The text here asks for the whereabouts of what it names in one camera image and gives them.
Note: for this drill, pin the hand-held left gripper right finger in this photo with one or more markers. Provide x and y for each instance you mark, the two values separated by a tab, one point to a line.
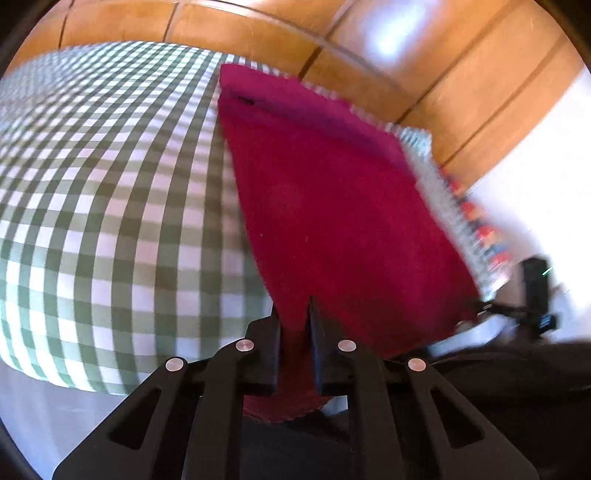
321	350

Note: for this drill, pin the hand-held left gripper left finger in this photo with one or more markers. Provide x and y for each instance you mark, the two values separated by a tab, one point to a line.
268	350

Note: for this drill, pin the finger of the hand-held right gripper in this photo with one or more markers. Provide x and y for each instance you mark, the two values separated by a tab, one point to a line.
501	308

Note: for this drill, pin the dark red sweater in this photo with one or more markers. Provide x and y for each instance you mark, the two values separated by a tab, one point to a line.
332	198

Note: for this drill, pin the multicolour checked pillow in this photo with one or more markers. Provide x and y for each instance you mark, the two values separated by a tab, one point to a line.
480	230

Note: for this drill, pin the green checked bedsheet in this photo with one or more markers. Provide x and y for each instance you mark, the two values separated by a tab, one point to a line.
115	207

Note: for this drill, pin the white mattress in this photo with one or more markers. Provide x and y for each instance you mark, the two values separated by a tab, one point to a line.
55	415

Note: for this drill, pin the wooden wardrobe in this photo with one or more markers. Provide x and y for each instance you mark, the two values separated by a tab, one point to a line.
369	60

